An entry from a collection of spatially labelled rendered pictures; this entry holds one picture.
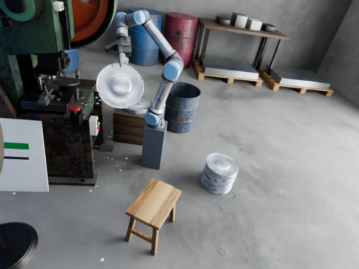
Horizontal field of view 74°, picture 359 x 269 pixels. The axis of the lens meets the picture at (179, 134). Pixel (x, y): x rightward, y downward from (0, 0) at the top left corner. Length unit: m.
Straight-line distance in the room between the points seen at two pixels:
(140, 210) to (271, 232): 1.10
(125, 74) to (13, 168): 1.12
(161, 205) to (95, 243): 0.53
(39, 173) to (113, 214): 0.64
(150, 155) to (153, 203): 0.69
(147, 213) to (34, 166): 0.97
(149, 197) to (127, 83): 0.76
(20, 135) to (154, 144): 1.00
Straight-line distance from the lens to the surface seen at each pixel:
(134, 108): 2.44
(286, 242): 2.19
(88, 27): 2.19
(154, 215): 1.58
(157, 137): 2.08
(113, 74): 1.60
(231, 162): 2.23
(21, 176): 2.20
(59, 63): 1.90
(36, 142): 2.00
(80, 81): 2.01
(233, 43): 5.48
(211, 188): 2.20
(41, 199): 2.17
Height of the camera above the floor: 1.61
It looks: 35 degrees down
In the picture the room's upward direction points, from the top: 10 degrees clockwise
